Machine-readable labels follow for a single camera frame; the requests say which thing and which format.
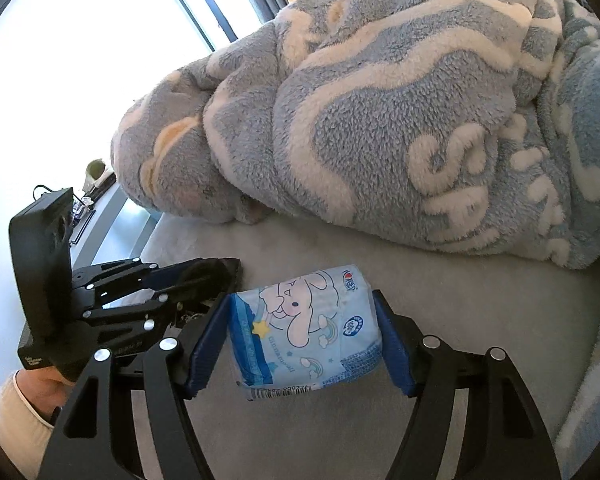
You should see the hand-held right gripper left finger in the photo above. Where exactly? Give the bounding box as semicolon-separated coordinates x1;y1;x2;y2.
37;292;231;480

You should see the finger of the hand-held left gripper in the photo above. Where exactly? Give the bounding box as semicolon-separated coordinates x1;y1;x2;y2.
82;296;217;352
71;257;243;307

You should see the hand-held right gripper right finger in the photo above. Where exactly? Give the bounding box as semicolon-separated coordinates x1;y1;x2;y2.
371;287;563;480

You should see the blue cartoon tissue packet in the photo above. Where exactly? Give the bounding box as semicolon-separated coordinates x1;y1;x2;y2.
228;264;385;402

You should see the light blue plastic table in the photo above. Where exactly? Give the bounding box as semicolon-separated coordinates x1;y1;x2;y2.
71;180;167;273

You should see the bed with light blue cover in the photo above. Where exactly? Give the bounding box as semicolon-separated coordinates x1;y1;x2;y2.
130;200;600;480

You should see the pale green cushion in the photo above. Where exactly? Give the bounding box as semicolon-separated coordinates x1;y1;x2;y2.
84;158;116;193

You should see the blue white fleece blanket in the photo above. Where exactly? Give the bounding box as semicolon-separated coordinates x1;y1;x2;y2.
110;0;600;272

